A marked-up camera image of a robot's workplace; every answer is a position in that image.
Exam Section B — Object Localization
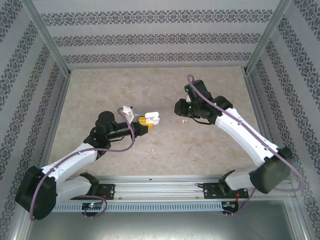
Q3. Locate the large white charging case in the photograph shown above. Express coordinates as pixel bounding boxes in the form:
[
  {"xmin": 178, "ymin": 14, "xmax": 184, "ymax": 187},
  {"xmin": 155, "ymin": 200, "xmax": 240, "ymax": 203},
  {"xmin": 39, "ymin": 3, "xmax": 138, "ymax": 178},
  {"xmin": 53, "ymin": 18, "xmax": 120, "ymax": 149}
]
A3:
[{"xmin": 144, "ymin": 111, "xmax": 161, "ymax": 126}]

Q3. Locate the grey metal sheet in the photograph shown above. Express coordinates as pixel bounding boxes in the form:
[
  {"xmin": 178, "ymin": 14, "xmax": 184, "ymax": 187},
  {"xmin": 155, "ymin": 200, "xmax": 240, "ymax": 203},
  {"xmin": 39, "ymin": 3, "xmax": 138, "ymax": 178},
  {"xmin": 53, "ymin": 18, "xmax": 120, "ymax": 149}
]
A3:
[{"xmin": 24, "ymin": 199, "xmax": 310, "ymax": 240}]

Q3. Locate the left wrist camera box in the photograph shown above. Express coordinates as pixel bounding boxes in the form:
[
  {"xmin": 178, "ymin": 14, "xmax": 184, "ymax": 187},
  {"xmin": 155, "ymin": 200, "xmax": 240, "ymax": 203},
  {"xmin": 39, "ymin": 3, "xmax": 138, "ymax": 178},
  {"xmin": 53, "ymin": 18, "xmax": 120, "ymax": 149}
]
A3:
[{"xmin": 121, "ymin": 105, "xmax": 141, "ymax": 124}]

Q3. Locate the aluminium side rail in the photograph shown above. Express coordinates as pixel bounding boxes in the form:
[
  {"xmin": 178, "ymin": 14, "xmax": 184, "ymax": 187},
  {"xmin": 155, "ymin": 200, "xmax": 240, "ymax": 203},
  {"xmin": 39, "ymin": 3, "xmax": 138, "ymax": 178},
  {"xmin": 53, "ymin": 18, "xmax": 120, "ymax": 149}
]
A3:
[
  {"xmin": 242, "ymin": 69, "xmax": 286, "ymax": 181},
  {"xmin": 34, "ymin": 69, "xmax": 73, "ymax": 183}
]

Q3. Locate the aluminium mounting rail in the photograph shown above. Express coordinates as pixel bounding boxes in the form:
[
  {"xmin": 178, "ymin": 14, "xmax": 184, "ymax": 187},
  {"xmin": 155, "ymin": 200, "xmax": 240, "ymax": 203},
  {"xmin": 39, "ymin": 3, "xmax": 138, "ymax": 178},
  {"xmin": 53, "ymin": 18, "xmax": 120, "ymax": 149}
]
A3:
[{"xmin": 23, "ymin": 174, "xmax": 297, "ymax": 201}]

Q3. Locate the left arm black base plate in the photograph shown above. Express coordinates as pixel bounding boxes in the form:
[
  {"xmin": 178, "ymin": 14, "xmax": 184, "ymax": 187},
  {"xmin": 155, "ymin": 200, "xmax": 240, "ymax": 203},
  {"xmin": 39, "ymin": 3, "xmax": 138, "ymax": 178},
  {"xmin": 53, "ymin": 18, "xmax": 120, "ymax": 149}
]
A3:
[{"xmin": 69, "ymin": 183, "xmax": 116, "ymax": 201}]

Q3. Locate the slotted grey cable duct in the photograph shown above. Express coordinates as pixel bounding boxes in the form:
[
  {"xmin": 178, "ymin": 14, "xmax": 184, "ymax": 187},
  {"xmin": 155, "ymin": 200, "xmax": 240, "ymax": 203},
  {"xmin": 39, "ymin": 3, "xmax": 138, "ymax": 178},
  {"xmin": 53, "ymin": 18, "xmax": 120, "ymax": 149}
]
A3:
[{"xmin": 33, "ymin": 200, "xmax": 240, "ymax": 213}]

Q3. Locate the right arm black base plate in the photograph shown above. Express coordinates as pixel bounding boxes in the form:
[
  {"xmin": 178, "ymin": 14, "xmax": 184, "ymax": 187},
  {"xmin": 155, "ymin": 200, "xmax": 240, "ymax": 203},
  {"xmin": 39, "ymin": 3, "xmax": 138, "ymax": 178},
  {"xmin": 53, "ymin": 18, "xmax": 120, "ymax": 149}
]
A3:
[{"xmin": 202, "ymin": 182, "xmax": 250, "ymax": 200}]

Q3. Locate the aluminium frame post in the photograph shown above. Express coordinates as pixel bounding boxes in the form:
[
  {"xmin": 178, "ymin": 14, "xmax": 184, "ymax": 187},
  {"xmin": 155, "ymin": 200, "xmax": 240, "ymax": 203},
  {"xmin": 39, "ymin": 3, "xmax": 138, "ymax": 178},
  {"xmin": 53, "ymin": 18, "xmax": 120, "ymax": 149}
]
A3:
[
  {"xmin": 19, "ymin": 0, "xmax": 72, "ymax": 76},
  {"xmin": 244, "ymin": 0, "xmax": 293, "ymax": 75}
]

